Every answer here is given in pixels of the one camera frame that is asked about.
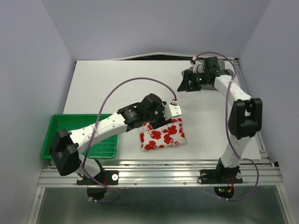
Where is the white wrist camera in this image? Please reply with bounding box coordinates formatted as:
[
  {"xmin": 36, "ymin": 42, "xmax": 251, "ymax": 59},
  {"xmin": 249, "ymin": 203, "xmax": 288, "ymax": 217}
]
[
  {"xmin": 191, "ymin": 60, "xmax": 205, "ymax": 73},
  {"xmin": 163, "ymin": 104, "xmax": 182, "ymax": 120}
]

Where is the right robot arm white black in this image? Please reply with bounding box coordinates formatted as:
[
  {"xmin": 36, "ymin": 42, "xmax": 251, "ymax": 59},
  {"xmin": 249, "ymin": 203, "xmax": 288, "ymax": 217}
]
[{"xmin": 177, "ymin": 56, "xmax": 263, "ymax": 182}]

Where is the green plastic tray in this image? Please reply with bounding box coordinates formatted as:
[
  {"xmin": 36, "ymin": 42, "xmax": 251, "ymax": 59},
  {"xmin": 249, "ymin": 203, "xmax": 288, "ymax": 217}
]
[{"xmin": 41, "ymin": 114, "xmax": 118, "ymax": 160}]

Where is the grey pleated skirt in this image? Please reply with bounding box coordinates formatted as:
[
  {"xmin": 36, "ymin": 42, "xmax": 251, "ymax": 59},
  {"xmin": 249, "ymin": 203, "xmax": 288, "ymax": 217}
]
[{"xmin": 181, "ymin": 67, "xmax": 234, "ymax": 92}]

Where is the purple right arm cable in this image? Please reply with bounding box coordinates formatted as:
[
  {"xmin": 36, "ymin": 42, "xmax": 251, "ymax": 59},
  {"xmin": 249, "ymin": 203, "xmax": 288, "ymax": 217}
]
[{"xmin": 191, "ymin": 52, "xmax": 259, "ymax": 202}]

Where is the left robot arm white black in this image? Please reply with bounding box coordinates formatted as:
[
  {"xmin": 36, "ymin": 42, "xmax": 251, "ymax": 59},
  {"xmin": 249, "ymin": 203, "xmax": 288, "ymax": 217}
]
[{"xmin": 49, "ymin": 94, "xmax": 182, "ymax": 184}]

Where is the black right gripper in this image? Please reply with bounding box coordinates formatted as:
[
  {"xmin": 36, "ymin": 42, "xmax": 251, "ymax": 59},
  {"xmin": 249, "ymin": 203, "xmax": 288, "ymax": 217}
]
[{"xmin": 176, "ymin": 70, "xmax": 209, "ymax": 92}]

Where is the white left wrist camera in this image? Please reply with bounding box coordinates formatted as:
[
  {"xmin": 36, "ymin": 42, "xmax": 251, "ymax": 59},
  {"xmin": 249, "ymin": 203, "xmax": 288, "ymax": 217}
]
[{"xmin": 163, "ymin": 104, "xmax": 182, "ymax": 120}]

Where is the aluminium rail frame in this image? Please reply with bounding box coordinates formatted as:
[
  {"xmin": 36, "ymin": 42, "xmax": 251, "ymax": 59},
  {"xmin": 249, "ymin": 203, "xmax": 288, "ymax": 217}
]
[{"xmin": 28, "ymin": 153, "xmax": 296, "ymax": 224}]

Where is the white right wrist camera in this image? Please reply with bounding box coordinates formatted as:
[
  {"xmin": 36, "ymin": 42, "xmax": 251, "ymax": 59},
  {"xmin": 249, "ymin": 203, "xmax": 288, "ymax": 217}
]
[{"xmin": 191, "ymin": 60, "xmax": 205, "ymax": 73}]

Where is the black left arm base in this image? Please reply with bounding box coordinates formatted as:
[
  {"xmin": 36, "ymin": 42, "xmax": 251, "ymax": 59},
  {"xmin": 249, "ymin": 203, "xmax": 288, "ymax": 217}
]
[{"xmin": 76, "ymin": 162, "xmax": 120, "ymax": 203}]

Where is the white red floral skirt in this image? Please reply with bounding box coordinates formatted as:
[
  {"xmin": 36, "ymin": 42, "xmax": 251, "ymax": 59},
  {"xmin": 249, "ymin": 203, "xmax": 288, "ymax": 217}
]
[{"xmin": 138, "ymin": 117, "xmax": 187, "ymax": 151}]

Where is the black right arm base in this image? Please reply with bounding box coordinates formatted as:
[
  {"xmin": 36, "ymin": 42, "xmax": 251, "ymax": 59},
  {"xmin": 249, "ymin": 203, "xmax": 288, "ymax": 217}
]
[{"xmin": 198, "ymin": 159, "xmax": 243, "ymax": 199}]

